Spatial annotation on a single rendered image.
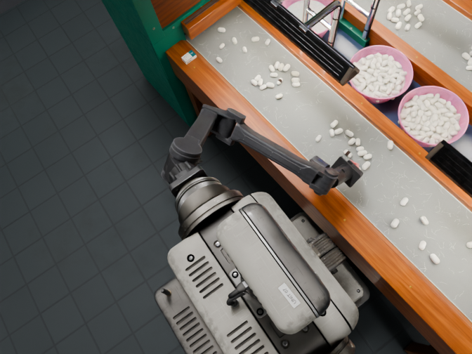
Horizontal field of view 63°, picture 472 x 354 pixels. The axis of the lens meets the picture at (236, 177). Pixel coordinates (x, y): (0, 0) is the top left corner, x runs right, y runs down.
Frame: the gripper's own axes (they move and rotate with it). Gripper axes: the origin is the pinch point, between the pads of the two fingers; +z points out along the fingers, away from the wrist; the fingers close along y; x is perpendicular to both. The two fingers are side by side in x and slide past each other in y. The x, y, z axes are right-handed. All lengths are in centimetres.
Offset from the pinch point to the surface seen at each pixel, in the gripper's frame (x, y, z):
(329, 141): 4.9, 16.1, 7.8
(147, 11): -1, 98, -29
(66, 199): 136, 114, -38
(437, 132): -16.4, -9.2, 35.0
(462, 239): 0.1, -43.6, 14.6
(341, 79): -23.7, 21.5, -8.3
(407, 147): -9.1, -6.5, 21.5
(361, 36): -23, 45, 46
